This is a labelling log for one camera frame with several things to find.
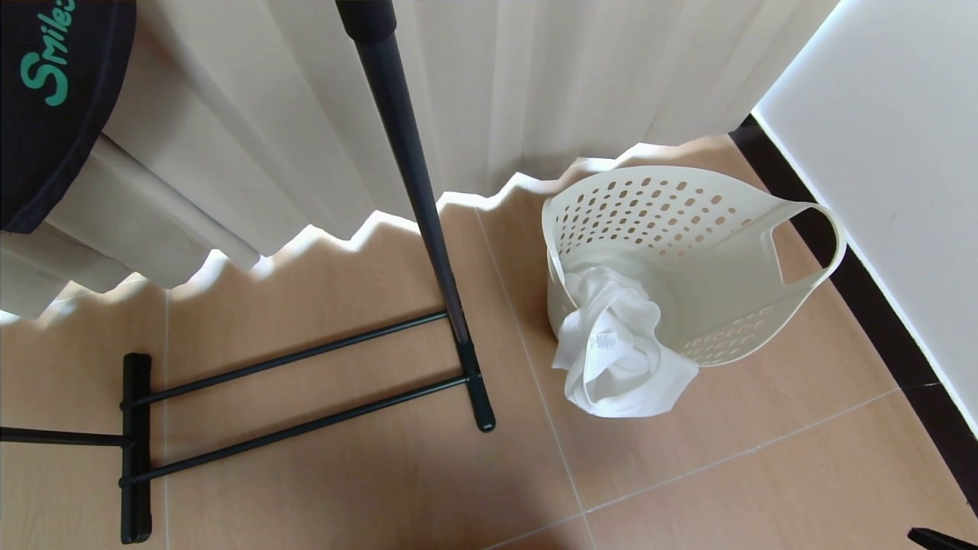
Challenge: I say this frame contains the white garment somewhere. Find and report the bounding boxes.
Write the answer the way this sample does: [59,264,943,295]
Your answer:
[552,266,700,419]

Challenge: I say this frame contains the black shorts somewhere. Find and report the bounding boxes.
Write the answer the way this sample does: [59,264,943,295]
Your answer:
[0,0,137,234]

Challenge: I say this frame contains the black clothes rack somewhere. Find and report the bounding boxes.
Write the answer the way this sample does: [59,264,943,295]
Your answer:
[0,0,496,545]

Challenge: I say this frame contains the white laundry basket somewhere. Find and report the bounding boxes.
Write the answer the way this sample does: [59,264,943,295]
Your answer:
[542,165,847,369]

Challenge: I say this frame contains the beige curtain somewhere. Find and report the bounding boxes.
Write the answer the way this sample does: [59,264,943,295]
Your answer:
[0,0,841,320]

